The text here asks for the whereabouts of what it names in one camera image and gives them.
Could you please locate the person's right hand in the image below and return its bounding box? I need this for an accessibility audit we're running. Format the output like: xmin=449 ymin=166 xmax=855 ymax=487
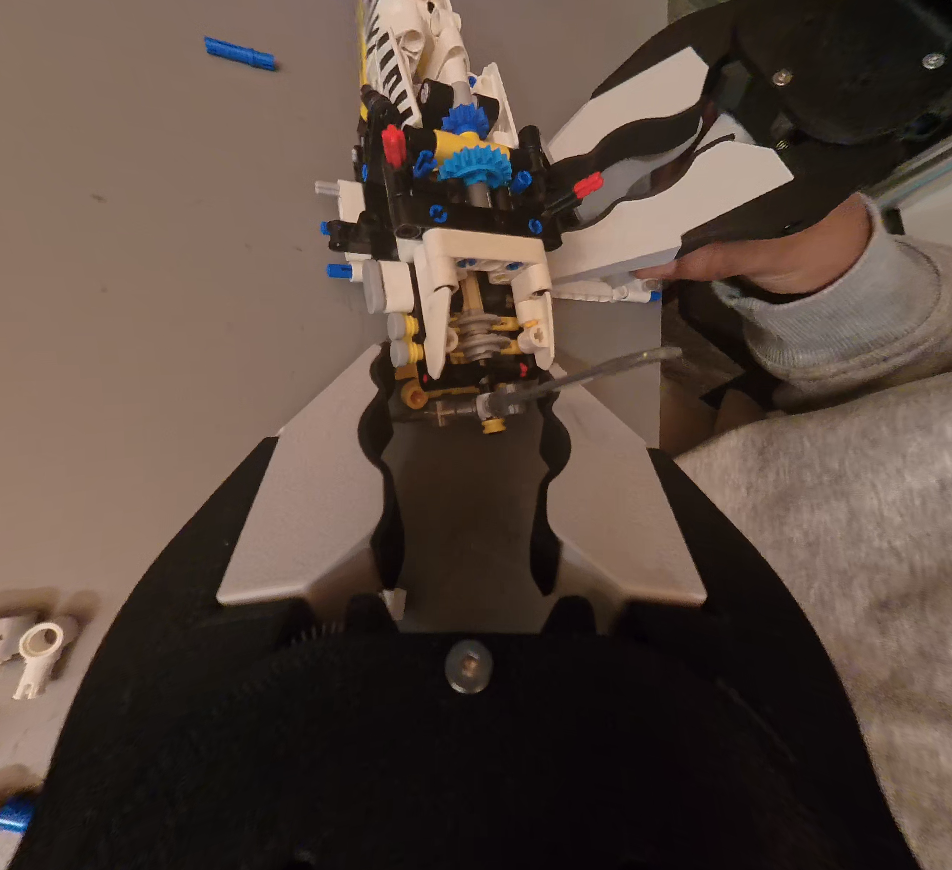
xmin=631 ymin=193 xmax=875 ymax=297

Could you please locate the white lego beam assembly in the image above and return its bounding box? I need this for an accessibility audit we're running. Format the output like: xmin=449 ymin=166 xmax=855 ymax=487
xmin=554 ymin=274 xmax=664 ymax=304

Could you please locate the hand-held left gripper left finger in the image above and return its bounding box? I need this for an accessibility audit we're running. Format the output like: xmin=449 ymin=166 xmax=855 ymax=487
xmin=216 ymin=344 xmax=408 ymax=623

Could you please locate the blue lego pin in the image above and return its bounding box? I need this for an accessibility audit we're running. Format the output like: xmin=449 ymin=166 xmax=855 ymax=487
xmin=203 ymin=36 xmax=278 ymax=73

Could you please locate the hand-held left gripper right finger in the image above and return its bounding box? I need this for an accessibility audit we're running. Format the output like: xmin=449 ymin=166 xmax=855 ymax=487
xmin=532 ymin=368 xmax=709 ymax=623

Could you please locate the person's torso grey sweatshirt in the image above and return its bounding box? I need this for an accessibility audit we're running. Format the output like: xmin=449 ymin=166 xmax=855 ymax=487
xmin=673 ymin=372 xmax=952 ymax=870

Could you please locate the person's right forearm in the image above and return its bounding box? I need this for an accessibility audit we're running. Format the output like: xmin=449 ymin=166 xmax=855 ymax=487
xmin=713 ymin=195 xmax=952 ymax=416

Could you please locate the zebra striped lego helicopter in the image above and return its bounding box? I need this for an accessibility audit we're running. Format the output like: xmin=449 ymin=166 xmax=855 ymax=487
xmin=314 ymin=0 xmax=684 ymax=436

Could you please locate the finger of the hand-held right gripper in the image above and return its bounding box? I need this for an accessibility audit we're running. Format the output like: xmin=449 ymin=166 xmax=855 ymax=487
xmin=545 ymin=46 xmax=721 ymax=170
xmin=550 ymin=140 xmax=797 ymax=289

